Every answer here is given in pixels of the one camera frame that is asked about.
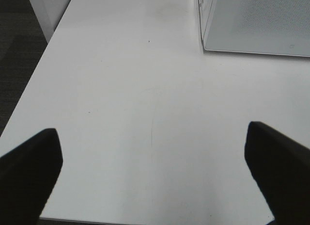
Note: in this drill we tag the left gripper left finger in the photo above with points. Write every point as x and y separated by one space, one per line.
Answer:
28 174

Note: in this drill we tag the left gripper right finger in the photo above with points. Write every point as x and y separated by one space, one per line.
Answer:
281 168

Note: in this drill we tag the white microwave door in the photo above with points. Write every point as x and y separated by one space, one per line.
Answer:
280 27

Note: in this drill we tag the white microwave oven body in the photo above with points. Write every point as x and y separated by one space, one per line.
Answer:
206 12

